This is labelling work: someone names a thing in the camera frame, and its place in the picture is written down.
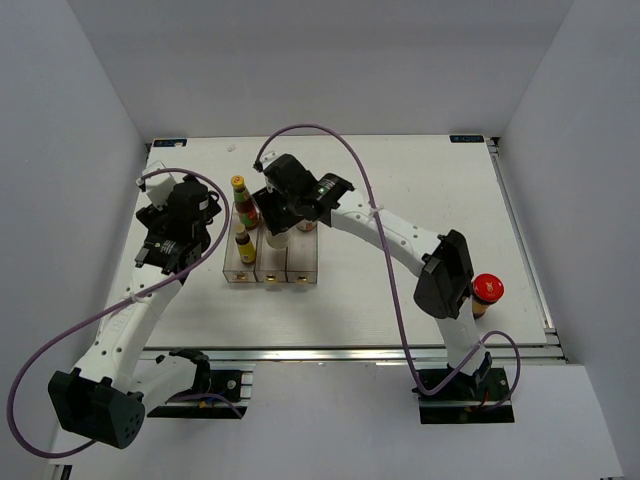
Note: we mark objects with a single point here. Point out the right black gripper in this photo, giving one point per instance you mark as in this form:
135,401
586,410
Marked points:
266,201

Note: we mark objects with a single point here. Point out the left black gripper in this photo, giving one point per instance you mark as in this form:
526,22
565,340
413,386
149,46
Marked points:
212,208

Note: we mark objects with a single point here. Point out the white lid sauce jar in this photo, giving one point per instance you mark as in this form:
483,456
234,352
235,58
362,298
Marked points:
306,226

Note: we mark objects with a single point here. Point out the red chili sauce bottle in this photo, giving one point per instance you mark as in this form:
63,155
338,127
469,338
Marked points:
244,205

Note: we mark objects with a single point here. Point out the black grinder white bottle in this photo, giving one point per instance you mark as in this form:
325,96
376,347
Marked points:
278,241

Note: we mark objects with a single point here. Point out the small yellow label bottle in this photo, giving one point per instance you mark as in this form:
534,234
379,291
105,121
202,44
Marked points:
244,243

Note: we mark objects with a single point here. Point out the red lid brown jar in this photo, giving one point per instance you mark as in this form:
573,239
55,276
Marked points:
487,290

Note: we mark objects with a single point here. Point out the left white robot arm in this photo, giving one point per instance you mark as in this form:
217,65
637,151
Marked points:
100,398

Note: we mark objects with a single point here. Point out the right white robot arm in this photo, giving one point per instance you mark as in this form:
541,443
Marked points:
441,263

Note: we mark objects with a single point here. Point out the right clear organizer bin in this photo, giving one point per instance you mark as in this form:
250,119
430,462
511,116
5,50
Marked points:
302,258

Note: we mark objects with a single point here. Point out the clear organizer bin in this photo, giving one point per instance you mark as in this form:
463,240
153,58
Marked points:
233,269
302,258
270,263

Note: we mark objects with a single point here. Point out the middle clear organizer bin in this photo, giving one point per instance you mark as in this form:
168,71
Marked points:
270,263

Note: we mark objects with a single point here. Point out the left clear organizer bin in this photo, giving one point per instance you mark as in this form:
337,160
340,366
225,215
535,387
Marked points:
233,269

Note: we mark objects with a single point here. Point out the left blue table label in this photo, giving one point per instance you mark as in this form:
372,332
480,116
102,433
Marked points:
169,143

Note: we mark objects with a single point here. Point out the blue table label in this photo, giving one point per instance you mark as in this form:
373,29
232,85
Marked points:
169,143
463,139

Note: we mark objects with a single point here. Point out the right blue table label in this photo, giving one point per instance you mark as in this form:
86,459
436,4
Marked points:
463,139

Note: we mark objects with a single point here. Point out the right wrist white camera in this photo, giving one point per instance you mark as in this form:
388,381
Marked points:
262,165

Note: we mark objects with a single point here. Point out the wrist white camera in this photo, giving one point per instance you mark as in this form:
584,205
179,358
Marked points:
157,182
262,165

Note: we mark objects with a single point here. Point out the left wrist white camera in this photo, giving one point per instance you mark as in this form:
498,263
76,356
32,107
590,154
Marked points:
157,182

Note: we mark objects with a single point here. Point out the aluminium table front rail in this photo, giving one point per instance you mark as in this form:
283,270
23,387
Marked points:
500,352

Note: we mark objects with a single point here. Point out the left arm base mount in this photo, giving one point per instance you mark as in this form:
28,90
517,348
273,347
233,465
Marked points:
207,391

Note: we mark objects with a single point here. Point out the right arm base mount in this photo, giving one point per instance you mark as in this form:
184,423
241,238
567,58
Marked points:
459,404

